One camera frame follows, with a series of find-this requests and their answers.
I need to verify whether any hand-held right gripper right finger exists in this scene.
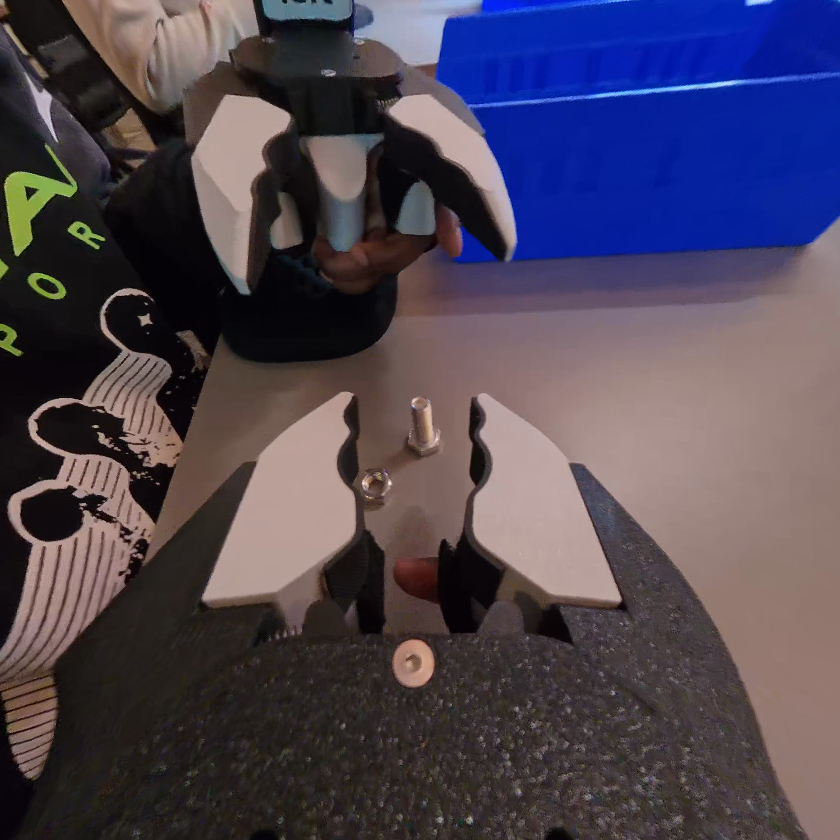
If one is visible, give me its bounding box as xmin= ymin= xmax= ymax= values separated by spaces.
xmin=437 ymin=392 xmax=624 ymax=635

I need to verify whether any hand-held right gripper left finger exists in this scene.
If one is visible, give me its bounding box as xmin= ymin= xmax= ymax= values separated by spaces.
xmin=200 ymin=392 xmax=389 ymax=634

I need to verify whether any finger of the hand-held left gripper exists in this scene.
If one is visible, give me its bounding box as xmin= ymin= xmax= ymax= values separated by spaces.
xmin=378 ymin=92 xmax=518 ymax=262
xmin=192 ymin=94 xmax=309 ymax=298

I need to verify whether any silver hex nut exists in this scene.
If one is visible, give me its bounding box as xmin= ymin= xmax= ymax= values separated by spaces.
xmin=357 ymin=468 xmax=396 ymax=508

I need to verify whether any silver hex bolt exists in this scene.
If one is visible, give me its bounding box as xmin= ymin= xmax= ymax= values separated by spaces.
xmin=405 ymin=397 xmax=445 ymax=459

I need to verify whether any blue plastic bin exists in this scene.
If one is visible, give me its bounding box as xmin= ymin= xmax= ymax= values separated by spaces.
xmin=437 ymin=0 xmax=840 ymax=263

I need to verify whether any person's left forearm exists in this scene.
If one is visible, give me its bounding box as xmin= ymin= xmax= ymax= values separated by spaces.
xmin=105 ymin=132 xmax=250 ymax=349

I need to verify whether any person's left hand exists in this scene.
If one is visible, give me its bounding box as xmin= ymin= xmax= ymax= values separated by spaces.
xmin=313 ymin=208 xmax=464 ymax=292

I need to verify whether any black printed shirt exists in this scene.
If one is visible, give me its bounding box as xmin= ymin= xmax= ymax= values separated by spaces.
xmin=0 ymin=24 xmax=211 ymax=840

